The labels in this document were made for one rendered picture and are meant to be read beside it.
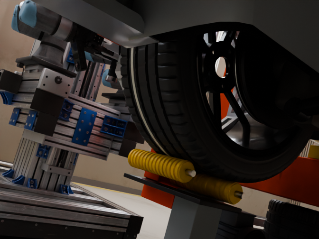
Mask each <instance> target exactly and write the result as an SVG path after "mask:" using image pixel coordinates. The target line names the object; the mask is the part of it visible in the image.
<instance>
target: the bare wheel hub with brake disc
mask: <svg viewBox="0 0 319 239"><path fill-rule="evenodd" d="M244 36H245V32H239V35H238V37H237V40H236V44H235V50H234V58H233V73H234V82H235V87H236V91H237V94H238V97H239V99H240V102H241V104H242V105H243V107H244V109H245V110H246V112H247V113H248V114H249V115H250V116H251V117H252V118H253V119H254V120H256V121H257V122H259V123H261V124H263V123H262V122H260V121H259V120H258V118H257V117H256V116H255V115H254V113H253V112H252V110H251V108H250V106H249V104H248V102H247V99H246V96H245V93H244V89H243V85H242V78H241V51H242V45H243V40H244Z"/></svg>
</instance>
